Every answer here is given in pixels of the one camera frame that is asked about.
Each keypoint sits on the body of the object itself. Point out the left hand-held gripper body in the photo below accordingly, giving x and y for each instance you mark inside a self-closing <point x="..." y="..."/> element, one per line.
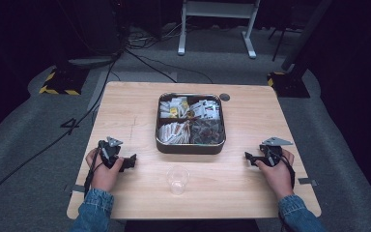
<point x="109" y="151"/>

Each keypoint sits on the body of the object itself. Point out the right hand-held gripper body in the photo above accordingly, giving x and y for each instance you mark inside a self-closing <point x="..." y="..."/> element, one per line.
<point x="270" y="153"/>

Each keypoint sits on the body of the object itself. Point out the clear plastic cup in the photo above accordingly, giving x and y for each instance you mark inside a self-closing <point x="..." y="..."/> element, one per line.
<point x="177" y="180"/>

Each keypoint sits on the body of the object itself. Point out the black square compartment tray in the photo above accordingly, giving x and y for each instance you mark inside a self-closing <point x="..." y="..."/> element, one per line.
<point x="190" y="149"/>

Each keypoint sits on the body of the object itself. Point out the person's left hand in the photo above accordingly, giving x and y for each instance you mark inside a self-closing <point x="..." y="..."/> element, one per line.
<point x="103" y="177"/>

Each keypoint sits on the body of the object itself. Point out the person's right hand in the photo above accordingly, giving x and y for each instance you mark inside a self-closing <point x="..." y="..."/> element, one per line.
<point x="278" y="179"/>

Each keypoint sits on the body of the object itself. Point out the grey tape strip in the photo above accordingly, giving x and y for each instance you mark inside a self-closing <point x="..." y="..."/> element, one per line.
<point x="307" y="181"/>
<point x="78" y="188"/>

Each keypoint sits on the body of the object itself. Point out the pile of white brown packets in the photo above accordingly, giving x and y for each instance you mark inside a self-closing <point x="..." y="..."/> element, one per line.
<point x="174" y="132"/>

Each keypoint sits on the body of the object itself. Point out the pile of white yellow packets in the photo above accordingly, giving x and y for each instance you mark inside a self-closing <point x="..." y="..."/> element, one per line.
<point x="174" y="108"/>

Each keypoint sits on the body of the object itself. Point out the dark round table grommet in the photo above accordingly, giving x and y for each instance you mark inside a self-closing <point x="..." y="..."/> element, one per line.
<point x="224" y="97"/>

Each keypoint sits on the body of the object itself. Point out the black yellow-striped stand base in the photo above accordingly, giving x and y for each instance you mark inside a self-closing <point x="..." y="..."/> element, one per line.
<point x="290" y="85"/>
<point x="64" y="82"/>

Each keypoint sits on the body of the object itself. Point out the black tripod legs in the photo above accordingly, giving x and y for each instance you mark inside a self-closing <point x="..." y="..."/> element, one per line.
<point x="280" y="42"/>

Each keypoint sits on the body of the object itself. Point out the dark equipment cabinet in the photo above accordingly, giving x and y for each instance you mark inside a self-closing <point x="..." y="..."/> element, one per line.
<point x="93" y="29"/>

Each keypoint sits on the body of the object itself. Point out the grey slanted pole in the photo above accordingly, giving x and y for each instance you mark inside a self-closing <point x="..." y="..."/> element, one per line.
<point x="306" y="32"/>

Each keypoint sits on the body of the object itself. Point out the white metal stand frame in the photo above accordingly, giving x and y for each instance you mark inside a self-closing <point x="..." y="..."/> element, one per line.
<point x="217" y="9"/>

